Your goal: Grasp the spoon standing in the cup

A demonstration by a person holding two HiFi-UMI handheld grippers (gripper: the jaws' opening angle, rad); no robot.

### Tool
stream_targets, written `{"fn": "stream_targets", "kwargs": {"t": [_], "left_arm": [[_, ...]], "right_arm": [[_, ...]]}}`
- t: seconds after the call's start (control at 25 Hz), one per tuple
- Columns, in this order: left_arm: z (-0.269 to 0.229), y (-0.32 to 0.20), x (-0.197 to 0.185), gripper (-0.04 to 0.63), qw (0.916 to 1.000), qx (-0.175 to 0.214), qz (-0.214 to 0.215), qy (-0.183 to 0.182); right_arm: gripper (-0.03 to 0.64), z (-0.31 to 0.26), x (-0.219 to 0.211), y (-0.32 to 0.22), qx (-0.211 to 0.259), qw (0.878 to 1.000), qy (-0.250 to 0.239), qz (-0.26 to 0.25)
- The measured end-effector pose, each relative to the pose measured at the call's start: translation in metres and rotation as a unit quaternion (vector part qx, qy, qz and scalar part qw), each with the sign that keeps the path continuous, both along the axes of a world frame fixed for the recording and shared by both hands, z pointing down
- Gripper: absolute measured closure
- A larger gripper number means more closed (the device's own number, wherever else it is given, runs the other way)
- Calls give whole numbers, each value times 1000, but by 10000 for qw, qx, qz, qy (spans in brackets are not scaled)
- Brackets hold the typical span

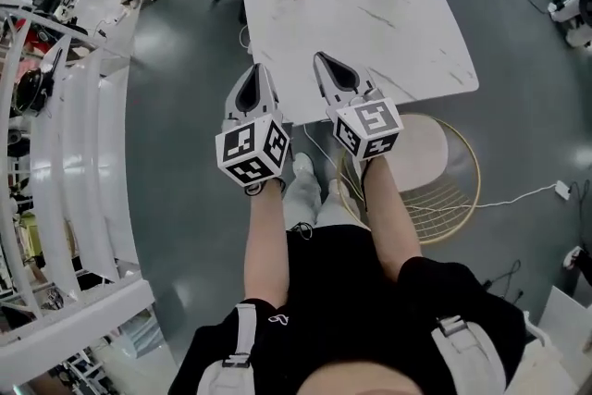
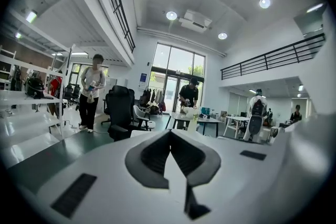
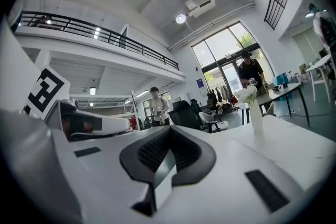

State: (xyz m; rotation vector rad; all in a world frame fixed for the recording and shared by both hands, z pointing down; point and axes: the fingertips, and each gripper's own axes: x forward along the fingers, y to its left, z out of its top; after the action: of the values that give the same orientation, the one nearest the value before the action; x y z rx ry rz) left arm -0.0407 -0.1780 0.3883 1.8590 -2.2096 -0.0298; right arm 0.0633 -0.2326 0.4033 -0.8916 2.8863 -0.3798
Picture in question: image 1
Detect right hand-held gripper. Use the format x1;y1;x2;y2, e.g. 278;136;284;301
313;52;405;163

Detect white box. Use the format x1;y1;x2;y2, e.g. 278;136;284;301
538;284;592;395

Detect white power adapter with cable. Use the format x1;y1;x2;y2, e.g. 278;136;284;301
475;179;574;210

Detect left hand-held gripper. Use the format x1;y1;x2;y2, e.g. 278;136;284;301
215;64;291;190

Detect pink chair with gold frame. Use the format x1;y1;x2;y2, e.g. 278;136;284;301
336;112;482;246

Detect person's black shirt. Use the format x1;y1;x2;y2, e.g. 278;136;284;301
168;224;528;395

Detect person's light grey trousers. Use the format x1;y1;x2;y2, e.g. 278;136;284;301
281;173;372;231

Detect black round device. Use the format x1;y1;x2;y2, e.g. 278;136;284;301
16;48;57;117

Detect white robot device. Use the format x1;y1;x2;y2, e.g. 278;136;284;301
547;0;592;48

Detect person's right forearm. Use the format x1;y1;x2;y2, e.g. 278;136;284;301
362;154;423;283

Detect person's left forearm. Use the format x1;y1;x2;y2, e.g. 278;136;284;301
242;178;291;310

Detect grey shoulder strap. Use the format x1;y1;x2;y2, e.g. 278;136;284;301
429;314;509;395
196;302;259;395

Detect white shelf rack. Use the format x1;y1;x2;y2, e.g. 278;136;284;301
0;3;157;388

